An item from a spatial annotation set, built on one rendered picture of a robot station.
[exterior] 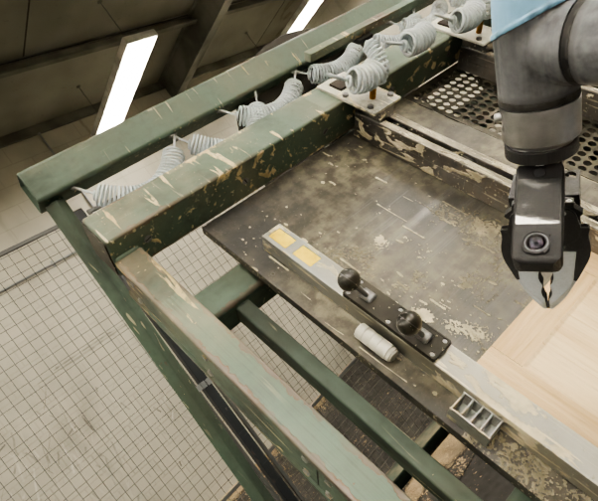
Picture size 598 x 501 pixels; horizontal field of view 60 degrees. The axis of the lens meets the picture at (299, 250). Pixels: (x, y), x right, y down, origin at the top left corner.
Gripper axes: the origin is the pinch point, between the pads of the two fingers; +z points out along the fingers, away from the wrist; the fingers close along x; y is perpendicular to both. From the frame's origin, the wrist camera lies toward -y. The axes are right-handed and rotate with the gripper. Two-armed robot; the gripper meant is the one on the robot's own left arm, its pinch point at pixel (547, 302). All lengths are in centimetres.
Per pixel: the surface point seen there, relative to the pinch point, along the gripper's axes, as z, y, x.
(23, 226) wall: 110, 221, 483
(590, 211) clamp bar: 14.3, 46.2, -4.5
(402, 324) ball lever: 6.2, 1.3, 19.3
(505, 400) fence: 21.9, 3.4, 6.9
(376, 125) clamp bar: -3, 62, 40
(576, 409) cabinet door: 26.5, 7.6, -2.5
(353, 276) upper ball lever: 1.7, 6.6, 28.0
